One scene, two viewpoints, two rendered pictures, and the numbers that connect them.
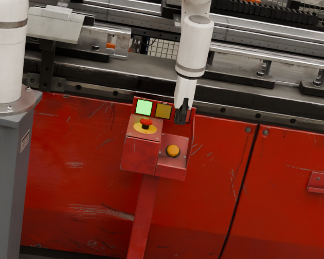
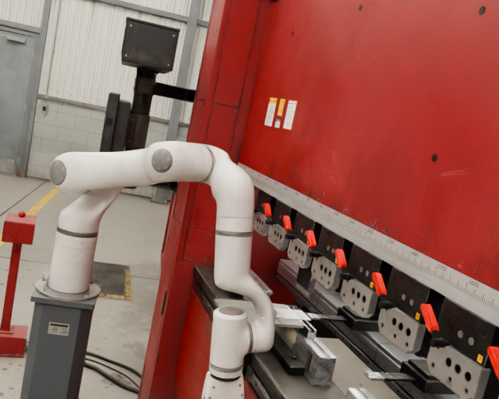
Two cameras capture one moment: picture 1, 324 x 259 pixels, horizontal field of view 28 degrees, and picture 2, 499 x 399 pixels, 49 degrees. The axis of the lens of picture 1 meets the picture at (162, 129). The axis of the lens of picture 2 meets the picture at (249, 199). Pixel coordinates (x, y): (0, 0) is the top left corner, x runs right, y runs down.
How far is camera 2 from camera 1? 1.89 m
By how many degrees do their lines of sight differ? 74
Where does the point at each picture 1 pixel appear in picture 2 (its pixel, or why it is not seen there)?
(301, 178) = not seen: outside the picture
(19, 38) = (65, 243)
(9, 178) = (33, 346)
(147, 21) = not seen: hidden behind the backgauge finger
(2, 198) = (28, 360)
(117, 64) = (292, 380)
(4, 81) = (53, 271)
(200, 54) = (214, 347)
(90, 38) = (299, 349)
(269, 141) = not seen: outside the picture
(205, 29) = (216, 317)
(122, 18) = (385, 364)
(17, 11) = (65, 222)
